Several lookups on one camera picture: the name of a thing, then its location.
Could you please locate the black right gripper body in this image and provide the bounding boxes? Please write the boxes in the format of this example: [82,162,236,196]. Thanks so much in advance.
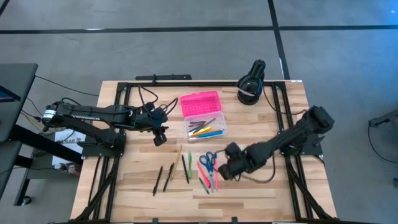
[218,142,249,181]

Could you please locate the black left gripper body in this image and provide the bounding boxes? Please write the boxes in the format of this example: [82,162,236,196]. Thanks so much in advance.
[138,102,170,131]

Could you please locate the blue handled scissors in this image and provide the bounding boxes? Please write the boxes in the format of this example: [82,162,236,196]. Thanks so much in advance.
[198,151,218,191]

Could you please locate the yellow pencil pink eraser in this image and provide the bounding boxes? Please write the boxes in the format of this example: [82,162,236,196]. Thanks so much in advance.
[169,144,183,182]

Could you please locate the pink highlighter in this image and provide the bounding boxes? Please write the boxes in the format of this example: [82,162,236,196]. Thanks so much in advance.
[196,161,211,189]

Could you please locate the dark green pen white print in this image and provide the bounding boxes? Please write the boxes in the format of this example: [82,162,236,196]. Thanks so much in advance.
[198,177,210,195]

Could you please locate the light blue marker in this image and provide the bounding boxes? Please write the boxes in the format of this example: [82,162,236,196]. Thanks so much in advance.
[197,130,224,139]

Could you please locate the yellow highlighter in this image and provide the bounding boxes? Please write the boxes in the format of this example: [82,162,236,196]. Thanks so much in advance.
[190,125,213,137]

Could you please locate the clear pencil box pink lid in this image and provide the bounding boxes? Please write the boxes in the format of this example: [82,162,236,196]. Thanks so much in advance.
[179,90,229,143]

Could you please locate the black tape dispenser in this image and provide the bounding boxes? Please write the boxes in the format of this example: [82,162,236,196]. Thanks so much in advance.
[236,58,267,106]

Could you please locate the white printed paper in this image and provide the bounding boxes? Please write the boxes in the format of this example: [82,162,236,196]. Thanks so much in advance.
[52,128,90,167]

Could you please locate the black side desk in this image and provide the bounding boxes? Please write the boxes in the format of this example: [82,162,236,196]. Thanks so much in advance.
[0,63,39,143]

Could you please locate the dark grey side desk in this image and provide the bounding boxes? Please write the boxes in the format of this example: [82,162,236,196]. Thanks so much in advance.
[0,140,23,200]

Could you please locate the grey stand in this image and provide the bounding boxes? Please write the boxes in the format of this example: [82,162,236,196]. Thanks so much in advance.
[368,108,398,129]

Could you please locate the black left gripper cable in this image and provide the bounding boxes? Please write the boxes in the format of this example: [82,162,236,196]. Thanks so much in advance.
[137,85,180,116]

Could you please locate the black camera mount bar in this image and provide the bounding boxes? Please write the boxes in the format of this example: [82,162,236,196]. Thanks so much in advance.
[135,73,193,81]

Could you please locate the black metal table frame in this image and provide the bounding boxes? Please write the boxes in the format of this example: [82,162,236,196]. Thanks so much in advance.
[74,81,333,223]

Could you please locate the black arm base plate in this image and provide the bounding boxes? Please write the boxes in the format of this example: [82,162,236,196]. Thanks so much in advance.
[277,130,323,156]
[81,132,127,157]

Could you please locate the black desk leg frame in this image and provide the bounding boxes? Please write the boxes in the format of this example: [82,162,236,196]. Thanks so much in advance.
[9,124,84,207]

